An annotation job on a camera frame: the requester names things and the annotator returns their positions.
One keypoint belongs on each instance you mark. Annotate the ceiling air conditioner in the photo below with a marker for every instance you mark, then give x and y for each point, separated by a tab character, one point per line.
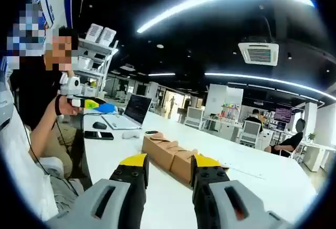
258	53

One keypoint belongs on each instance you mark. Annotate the person's grey trousers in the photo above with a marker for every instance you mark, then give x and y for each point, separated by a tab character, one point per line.
65	197

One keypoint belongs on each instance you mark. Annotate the shelf of colourful items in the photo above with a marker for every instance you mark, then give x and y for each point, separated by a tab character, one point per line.
231	110

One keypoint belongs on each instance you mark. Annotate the black computer mouse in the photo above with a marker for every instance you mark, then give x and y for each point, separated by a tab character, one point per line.
99	125

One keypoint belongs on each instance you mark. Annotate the person's left hand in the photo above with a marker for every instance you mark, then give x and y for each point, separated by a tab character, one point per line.
67	108

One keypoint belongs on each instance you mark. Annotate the white shelf rack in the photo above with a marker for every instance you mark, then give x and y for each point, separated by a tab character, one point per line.
94	63

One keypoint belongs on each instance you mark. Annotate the white office chair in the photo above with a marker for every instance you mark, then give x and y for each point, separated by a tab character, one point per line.
194	116
250	131

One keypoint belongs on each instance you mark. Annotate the silver laptop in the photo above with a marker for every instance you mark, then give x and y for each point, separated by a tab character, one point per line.
136	108

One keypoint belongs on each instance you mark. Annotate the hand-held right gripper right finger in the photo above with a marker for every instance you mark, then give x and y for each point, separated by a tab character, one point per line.
207	187

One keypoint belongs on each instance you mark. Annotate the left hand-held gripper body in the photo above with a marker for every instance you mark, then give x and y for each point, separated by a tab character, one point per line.
71	85

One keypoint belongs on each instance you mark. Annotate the blue plastic tray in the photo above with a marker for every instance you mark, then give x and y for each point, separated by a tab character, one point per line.
107	108

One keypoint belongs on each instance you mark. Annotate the white handheld device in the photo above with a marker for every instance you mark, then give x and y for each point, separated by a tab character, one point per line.
131	134

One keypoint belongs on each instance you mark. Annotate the white container stack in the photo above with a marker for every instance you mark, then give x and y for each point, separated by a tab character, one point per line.
107	36
93	32

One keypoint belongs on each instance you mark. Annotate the purple screen monitor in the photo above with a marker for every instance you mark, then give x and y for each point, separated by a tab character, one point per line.
283	114

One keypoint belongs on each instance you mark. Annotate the black phone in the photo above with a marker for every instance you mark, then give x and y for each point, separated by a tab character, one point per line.
98	135

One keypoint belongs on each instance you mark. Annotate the short ceiling light strip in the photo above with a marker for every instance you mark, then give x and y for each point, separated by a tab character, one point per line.
161	74

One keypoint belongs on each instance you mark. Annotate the potted plant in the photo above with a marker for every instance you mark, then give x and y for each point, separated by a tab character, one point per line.
312	136

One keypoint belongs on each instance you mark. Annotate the person's white shirt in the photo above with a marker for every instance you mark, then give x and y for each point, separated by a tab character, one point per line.
21	176

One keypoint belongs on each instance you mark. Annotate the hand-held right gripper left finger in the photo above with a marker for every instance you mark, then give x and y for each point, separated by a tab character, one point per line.
115	195

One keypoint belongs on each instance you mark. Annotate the curved ceiling light strip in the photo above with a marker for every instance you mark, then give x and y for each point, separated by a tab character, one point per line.
262	79

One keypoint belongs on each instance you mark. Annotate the white chest-worn device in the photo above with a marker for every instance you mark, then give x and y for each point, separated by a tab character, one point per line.
5	103

